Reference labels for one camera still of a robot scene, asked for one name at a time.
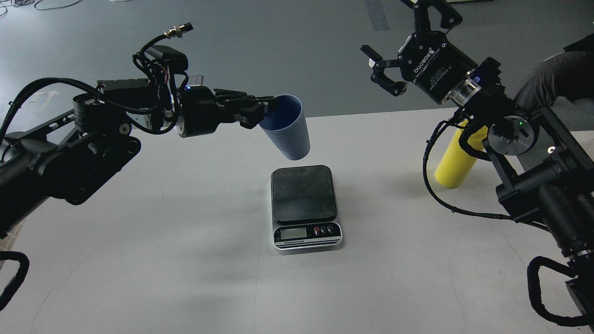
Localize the seated person grey trousers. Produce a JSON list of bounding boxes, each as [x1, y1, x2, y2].
[[513, 34, 594, 110]]

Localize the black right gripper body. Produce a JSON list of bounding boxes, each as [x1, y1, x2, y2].
[[398, 31, 478, 104]]

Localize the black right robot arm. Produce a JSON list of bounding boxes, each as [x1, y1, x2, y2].
[[361, 0, 593, 327]]

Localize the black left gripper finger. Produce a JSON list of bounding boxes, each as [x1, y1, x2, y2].
[[235, 103, 269, 129], [213, 89, 279, 113]]

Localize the black digital kitchen scale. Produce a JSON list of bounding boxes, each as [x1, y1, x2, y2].
[[270, 165, 343, 252]]

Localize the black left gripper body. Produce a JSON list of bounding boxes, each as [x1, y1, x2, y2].
[[177, 85, 236, 138]]

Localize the yellow squeeze bottle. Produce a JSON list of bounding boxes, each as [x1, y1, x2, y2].
[[434, 128, 478, 189]]

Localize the black cables on floor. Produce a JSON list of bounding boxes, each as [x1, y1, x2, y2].
[[0, 0, 82, 17]]

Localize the blue ribbed plastic cup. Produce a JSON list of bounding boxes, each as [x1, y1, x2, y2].
[[258, 94, 310, 161]]

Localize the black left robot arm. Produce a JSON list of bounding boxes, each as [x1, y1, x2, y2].
[[0, 23, 280, 239]]

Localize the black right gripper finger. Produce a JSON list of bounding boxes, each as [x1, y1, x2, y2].
[[399, 0, 463, 47], [361, 45, 408, 96]]

